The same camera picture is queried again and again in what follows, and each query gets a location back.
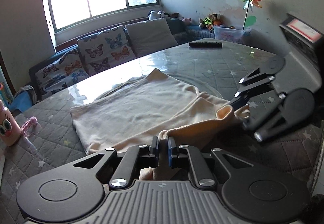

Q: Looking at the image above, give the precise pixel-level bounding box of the black remote control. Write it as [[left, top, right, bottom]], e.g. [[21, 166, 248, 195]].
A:
[[189, 41, 222, 48]]

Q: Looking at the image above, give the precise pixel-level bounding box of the cream shirt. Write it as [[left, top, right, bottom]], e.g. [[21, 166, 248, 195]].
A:
[[70, 69, 250, 180]]

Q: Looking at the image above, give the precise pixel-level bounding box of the plain beige pillow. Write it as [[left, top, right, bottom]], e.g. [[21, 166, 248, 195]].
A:
[[125, 18, 178, 58]]

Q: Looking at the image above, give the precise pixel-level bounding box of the clear plastic storage bin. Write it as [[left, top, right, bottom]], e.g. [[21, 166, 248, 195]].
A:
[[213, 26, 252, 45]]

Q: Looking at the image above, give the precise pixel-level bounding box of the pile of stuffed toys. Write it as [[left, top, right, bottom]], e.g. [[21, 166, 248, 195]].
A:
[[199, 13, 223, 30]]

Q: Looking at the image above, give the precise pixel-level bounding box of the right butterfly pillow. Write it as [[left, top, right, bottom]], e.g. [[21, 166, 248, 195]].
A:
[[77, 25, 136, 76]]

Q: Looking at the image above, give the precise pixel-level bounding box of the pink cartoon water bottle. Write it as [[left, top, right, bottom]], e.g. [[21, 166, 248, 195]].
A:
[[0, 100, 22, 147]]

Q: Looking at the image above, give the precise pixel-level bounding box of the blue sofa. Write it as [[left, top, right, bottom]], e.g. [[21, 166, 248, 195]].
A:
[[10, 17, 216, 113]]

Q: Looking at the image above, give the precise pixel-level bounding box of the grey cloth on sofa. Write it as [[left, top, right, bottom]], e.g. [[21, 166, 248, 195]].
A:
[[14, 85, 37, 105]]

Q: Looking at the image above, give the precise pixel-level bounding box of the pink plush toy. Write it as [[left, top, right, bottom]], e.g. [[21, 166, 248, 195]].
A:
[[182, 18, 192, 26]]

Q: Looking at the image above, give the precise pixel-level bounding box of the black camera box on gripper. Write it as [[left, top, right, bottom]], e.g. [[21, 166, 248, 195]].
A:
[[279, 13, 323, 68]]

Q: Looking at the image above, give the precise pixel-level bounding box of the left butterfly pillow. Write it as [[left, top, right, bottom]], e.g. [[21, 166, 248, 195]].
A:
[[35, 48, 89, 100]]

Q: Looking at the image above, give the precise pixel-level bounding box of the grey quilted star tablecloth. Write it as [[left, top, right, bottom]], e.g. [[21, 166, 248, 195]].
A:
[[1, 42, 323, 223]]

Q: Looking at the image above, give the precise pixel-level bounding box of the white plush toy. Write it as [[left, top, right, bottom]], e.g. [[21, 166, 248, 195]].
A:
[[148, 10, 165, 20]]

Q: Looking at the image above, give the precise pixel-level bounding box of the butterfly pillow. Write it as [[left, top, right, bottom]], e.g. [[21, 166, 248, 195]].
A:
[[77, 25, 136, 76], [35, 48, 89, 100]]

